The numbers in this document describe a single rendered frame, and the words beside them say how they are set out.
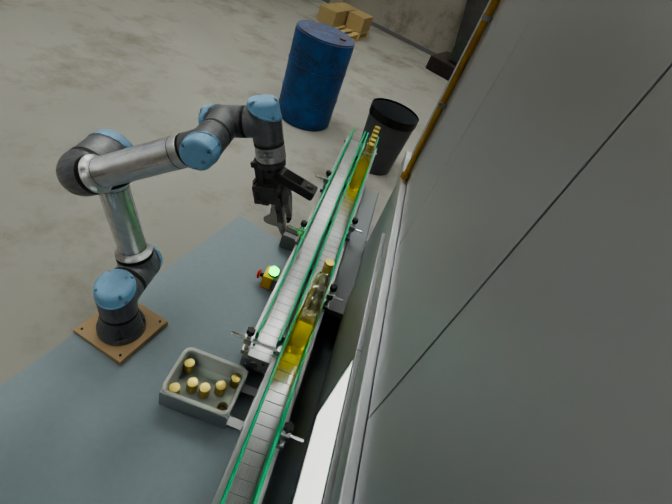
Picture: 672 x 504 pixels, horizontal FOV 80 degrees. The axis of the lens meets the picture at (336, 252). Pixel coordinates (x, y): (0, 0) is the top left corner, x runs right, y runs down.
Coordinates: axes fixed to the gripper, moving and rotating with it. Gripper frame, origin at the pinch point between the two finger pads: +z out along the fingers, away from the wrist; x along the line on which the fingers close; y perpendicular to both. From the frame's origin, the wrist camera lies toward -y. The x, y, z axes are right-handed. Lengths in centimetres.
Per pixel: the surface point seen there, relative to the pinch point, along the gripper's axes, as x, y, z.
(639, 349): 70, -48, -46
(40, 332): -10, 144, 91
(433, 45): -867, -44, 138
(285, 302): -11.9, 9.3, 45.7
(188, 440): 41, 25, 54
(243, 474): 49, 3, 48
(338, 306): -20, -10, 53
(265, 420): 33, 2, 48
